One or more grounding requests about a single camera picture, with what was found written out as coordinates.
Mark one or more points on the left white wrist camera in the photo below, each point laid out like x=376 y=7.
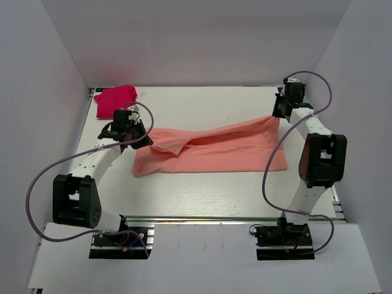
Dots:
x=132 y=113

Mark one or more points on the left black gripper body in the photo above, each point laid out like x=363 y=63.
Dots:
x=136 y=130

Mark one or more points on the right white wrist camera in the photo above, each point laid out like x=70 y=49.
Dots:
x=291 y=80

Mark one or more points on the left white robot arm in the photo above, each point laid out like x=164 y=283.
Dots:
x=76 y=199

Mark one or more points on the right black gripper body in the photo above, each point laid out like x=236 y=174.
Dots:
x=280 y=101

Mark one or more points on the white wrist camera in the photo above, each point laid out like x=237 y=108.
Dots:
x=132 y=113
x=291 y=80

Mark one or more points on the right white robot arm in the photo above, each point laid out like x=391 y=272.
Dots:
x=322 y=160

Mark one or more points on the folded magenta t shirt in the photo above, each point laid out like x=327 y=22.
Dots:
x=112 y=99

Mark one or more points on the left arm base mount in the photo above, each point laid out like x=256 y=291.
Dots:
x=123 y=247

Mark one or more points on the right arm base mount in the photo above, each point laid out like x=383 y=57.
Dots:
x=282 y=241

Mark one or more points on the salmon pink t shirt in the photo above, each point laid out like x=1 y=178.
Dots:
x=242 y=147

